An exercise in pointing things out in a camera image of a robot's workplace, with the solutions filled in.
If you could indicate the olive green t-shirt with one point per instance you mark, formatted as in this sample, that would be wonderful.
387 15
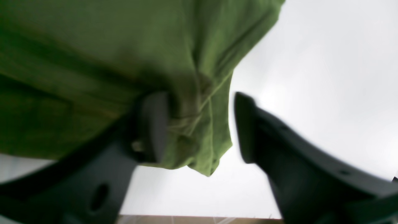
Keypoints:
71 68

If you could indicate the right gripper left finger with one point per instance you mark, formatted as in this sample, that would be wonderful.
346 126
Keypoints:
90 185

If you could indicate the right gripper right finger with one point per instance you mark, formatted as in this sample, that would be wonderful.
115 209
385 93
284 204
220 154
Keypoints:
309 185

